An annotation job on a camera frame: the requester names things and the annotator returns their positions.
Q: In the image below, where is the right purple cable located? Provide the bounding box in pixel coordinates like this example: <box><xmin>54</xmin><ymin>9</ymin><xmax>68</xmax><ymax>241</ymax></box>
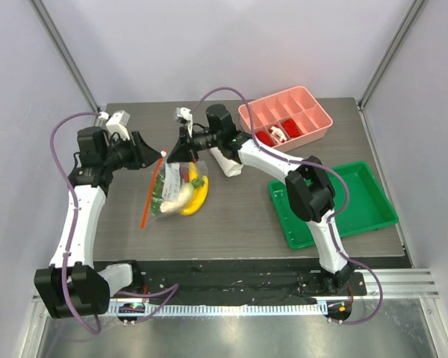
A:
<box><xmin>190</xmin><ymin>87</ymin><xmax>384</xmax><ymax>326</ymax></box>

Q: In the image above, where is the pink compartment tray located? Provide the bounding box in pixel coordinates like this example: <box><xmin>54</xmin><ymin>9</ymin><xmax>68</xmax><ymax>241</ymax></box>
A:
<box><xmin>238</xmin><ymin>86</ymin><xmax>333</xmax><ymax>152</ymax></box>

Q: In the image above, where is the white fake radish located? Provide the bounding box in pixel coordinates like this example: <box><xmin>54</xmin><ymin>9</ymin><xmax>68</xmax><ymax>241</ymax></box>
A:
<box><xmin>160</xmin><ymin>183</ymin><xmax>194</xmax><ymax>214</ymax></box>

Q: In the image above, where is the green fake chili pepper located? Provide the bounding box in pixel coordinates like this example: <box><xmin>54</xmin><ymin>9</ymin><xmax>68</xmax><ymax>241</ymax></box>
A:
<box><xmin>149</xmin><ymin>168</ymin><xmax>165</xmax><ymax>216</ymax></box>

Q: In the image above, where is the green plastic tray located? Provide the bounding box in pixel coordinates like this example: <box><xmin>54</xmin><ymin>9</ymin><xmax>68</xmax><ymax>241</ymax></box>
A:
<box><xmin>268</xmin><ymin>161</ymin><xmax>399</xmax><ymax>250</ymax></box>

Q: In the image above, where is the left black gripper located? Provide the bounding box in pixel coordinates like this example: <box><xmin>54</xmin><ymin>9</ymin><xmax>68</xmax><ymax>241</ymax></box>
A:
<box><xmin>102</xmin><ymin>131</ymin><xmax>162</xmax><ymax>172</ymax></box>

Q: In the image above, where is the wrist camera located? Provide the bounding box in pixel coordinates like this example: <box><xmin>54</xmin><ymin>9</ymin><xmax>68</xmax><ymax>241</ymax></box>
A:
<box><xmin>174</xmin><ymin>107</ymin><xmax>193</xmax><ymax>136</ymax></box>
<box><xmin>96</xmin><ymin>110</ymin><xmax>131</xmax><ymax>141</ymax></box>

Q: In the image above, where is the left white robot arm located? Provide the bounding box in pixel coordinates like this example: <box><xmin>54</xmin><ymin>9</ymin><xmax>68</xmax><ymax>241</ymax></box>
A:
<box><xmin>34</xmin><ymin>127</ymin><xmax>161</xmax><ymax>318</ymax></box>

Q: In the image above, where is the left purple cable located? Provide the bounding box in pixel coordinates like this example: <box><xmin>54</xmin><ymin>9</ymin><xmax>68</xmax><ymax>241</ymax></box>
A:
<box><xmin>49</xmin><ymin>110</ymin><xmax>180</xmax><ymax>335</ymax></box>

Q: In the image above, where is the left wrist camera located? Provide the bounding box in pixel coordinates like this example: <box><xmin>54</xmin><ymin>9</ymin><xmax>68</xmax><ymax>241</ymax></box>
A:
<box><xmin>96</xmin><ymin>110</ymin><xmax>131</xmax><ymax>141</ymax></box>

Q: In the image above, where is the purple cable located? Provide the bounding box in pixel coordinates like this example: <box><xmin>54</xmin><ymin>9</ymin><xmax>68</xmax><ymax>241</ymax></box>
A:
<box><xmin>190</xmin><ymin>87</ymin><xmax>384</xmax><ymax>326</ymax></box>
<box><xmin>49</xmin><ymin>110</ymin><xmax>180</xmax><ymax>335</ymax></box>

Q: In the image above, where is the clear orange zip top bag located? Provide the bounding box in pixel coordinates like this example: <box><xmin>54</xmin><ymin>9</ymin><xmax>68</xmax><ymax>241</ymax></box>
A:
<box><xmin>140</xmin><ymin>150</ymin><xmax>208</xmax><ymax>230</ymax></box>

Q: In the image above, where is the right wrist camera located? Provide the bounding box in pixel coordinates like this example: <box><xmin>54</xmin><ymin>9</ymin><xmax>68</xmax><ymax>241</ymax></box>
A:
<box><xmin>174</xmin><ymin>107</ymin><xmax>193</xmax><ymax>136</ymax></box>

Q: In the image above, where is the yellow fake banana bunch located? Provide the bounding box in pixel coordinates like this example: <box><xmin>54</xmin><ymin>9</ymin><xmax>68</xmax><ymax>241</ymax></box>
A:
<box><xmin>179</xmin><ymin>163</ymin><xmax>209</xmax><ymax>216</ymax></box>

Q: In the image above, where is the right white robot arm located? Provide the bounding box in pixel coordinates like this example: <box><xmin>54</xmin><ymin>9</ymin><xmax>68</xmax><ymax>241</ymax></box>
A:
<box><xmin>167</xmin><ymin>104</ymin><xmax>354</xmax><ymax>295</ymax></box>

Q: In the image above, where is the red white fake food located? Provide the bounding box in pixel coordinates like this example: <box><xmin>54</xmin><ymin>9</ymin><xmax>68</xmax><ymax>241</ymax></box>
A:
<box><xmin>269</xmin><ymin>126</ymin><xmax>287</xmax><ymax>145</ymax></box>

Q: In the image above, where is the red fake food piece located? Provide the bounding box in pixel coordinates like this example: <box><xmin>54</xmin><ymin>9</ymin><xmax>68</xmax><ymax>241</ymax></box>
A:
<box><xmin>281</xmin><ymin>118</ymin><xmax>302</xmax><ymax>139</ymax></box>

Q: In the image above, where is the rolled white towel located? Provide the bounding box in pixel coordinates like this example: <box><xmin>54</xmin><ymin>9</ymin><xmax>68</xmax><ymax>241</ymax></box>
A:
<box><xmin>209</xmin><ymin>148</ymin><xmax>243</xmax><ymax>178</ymax></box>

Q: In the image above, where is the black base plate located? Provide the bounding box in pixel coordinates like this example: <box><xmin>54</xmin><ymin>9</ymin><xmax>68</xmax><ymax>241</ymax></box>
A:
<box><xmin>137</xmin><ymin>258</ymin><xmax>367</xmax><ymax>301</ymax></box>

